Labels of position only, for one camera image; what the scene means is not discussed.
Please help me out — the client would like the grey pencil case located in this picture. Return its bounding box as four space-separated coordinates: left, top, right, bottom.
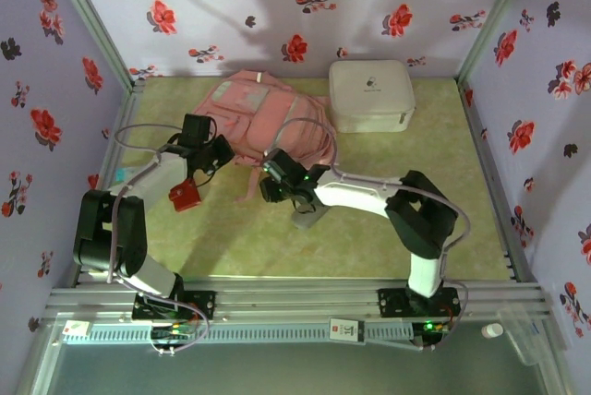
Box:
290 203 330 232

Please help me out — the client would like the small red box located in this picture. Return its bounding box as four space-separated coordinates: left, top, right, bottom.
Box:
167 177 203 214

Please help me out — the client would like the pink school backpack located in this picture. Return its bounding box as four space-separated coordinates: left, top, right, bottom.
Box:
191 69 338 205

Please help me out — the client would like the white zip case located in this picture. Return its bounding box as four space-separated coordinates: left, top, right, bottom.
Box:
327 60 416 134

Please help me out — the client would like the white label card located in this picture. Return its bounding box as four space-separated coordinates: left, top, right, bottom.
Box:
329 317 366 344

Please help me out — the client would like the white tag with red mark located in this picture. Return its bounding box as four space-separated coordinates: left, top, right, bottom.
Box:
62 320 91 339

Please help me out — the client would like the clear plastic container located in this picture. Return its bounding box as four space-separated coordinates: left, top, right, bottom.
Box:
496 302 569 366

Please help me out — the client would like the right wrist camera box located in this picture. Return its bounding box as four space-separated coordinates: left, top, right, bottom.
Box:
261 147 299 183

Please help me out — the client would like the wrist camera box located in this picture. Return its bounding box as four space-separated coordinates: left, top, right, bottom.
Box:
261 147 299 183
178 112 212 148

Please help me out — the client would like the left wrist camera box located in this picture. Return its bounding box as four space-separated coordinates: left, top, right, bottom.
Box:
178 112 212 148

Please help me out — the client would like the aluminium frame rail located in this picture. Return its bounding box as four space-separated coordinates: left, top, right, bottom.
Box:
45 278 553 322

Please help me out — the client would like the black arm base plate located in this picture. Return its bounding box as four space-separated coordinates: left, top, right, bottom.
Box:
377 287 463 319
132 290 217 321

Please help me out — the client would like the grey slotted cable duct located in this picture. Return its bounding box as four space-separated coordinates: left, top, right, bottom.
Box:
62 320 415 345

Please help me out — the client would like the aluminium frame post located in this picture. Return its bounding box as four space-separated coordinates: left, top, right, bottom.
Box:
456 0 541 85
43 0 142 90

